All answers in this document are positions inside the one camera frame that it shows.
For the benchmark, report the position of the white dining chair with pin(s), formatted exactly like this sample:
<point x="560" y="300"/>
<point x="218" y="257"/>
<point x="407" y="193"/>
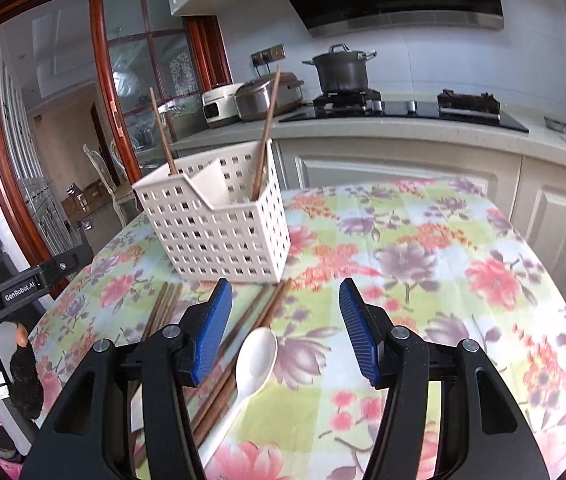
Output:
<point x="105" y="170"/>

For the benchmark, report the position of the dark cooking pot with lid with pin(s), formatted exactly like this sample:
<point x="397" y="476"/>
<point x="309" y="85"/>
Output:
<point x="340" y="72"/>

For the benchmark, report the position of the black gas stove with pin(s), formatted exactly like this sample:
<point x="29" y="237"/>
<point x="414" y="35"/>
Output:
<point x="413" y="110"/>

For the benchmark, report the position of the white rice cooker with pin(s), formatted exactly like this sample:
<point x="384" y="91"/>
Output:
<point x="218" y="105"/>

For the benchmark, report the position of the white ceramic spoon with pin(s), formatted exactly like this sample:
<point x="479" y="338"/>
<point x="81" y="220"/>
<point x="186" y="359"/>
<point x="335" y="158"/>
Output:
<point x="258" y="355"/>

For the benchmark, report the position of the silver cooking appliance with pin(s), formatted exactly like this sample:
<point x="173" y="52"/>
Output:
<point x="263" y="97"/>

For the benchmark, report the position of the red wooden glass door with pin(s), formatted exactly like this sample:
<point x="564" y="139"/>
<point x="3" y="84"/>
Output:
<point x="100" y="60"/>

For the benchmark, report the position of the white perforated utensil basket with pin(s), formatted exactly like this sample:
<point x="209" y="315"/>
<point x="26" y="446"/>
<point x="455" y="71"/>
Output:
<point x="213" y="230"/>

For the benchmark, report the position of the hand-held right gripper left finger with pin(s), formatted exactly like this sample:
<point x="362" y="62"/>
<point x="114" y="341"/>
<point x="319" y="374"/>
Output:
<point x="213" y="330"/>

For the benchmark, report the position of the cardboard box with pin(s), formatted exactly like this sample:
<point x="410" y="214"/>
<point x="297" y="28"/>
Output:
<point x="83" y="197"/>

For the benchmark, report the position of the brass wall outlet strip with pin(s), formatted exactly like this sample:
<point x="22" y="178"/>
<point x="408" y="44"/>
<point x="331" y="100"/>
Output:
<point x="268" y="54"/>

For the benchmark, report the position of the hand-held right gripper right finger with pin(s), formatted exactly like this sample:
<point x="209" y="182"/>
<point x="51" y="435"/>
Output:
<point x="358" y="330"/>

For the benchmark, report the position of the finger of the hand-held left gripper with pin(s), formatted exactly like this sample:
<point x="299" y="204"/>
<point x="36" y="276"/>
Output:
<point x="65" y="262"/>

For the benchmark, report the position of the floral tablecloth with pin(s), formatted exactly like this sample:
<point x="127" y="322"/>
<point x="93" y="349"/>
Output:
<point x="438" y="285"/>

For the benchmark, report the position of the brown wooden chopstick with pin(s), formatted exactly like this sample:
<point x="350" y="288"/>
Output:
<point x="283" y="295"/>
<point x="155" y="307"/>
<point x="255" y="307"/>
<point x="269" y="120"/>
<point x="172" y="306"/>
<point x="163" y="132"/>
<point x="163" y="307"/>
<point x="270" y="305"/>

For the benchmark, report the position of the white kitchen counter cabinets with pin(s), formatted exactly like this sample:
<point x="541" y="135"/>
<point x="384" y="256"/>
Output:
<point x="413" y="165"/>

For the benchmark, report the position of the kitchen knife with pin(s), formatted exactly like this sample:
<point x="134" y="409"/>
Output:
<point x="565" y="132"/>

